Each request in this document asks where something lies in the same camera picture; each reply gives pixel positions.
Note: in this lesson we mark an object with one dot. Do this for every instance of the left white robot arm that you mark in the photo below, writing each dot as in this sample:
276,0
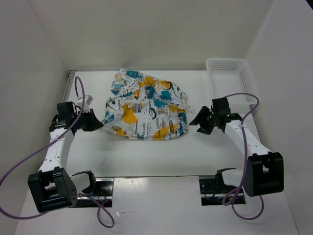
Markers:
51,187

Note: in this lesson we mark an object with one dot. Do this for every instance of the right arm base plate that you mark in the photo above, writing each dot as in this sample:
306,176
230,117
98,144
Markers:
210,194

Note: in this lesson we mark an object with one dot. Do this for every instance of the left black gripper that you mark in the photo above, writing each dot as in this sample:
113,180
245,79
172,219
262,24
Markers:
94,123

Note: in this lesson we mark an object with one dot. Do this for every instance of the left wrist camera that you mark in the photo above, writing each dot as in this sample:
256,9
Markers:
86,100

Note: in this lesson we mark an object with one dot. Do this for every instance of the colourful printed shorts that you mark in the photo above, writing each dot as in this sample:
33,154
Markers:
145,108

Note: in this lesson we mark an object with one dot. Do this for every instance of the white perforated plastic basket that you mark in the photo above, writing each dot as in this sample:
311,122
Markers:
232,76

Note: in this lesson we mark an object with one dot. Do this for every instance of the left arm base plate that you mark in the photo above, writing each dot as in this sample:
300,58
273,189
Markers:
102,192

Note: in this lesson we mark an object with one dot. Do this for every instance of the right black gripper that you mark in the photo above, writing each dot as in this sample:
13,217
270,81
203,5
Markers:
204,111

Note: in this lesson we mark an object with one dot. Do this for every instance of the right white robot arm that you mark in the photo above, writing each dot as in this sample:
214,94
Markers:
263,171

